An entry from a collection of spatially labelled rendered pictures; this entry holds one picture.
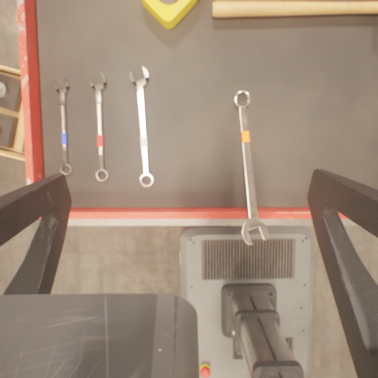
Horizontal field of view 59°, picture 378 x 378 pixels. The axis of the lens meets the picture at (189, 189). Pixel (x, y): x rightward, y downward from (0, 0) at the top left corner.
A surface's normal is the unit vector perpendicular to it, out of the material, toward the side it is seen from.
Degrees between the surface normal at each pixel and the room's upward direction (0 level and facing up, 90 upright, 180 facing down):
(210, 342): 0
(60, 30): 0
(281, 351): 90
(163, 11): 0
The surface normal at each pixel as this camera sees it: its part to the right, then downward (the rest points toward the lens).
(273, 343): -0.01, -0.99
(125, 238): 0.00, 0.11
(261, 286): -0.01, -0.62
